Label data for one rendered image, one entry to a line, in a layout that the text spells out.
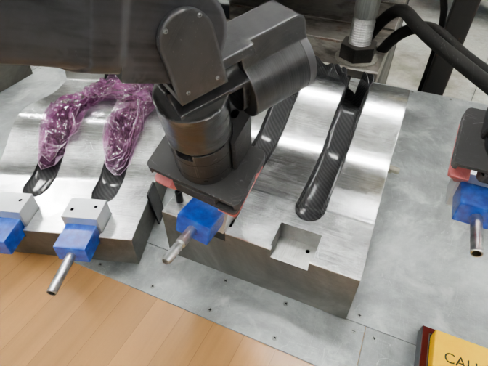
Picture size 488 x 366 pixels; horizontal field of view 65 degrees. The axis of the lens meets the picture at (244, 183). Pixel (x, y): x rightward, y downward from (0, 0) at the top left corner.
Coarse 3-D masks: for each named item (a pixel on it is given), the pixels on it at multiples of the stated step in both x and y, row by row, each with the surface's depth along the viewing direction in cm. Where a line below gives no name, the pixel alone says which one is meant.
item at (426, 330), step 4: (424, 328) 46; (428, 328) 46; (424, 332) 46; (428, 332) 46; (432, 332) 46; (424, 336) 45; (424, 340) 45; (424, 344) 45; (420, 348) 44; (424, 348) 44; (420, 352) 44; (424, 352) 44; (420, 356) 44; (424, 356) 44; (420, 360) 43; (424, 360) 43; (420, 364) 43; (424, 364) 43
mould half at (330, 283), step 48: (336, 96) 64; (384, 96) 63; (288, 144) 61; (384, 144) 59; (288, 192) 53; (336, 192) 53; (192, 240) 52; (240, 240) 47; (336, 240) 47; (288, 288) 50; (336, 288) 46
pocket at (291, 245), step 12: (288, 228) 49; (276, 240) 49; (288, 240) 50; (300, 240) 50; (312, 240) 49; (276, 252) 49; (288, 252) 49; (300, 252) 49; (312, 252) 49; (300, 264) 46
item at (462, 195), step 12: (468, 180) 45; (456, 192) 46; (468, 192) 44; (480, 192) 44; (456, 204) 44; (468, 204) 43; (480, 204) 43; (456, 216) 44; (468, 216) 43; (480, 216) 42; (480, 228) 41; (480, 240) 40; (480, 252) 40
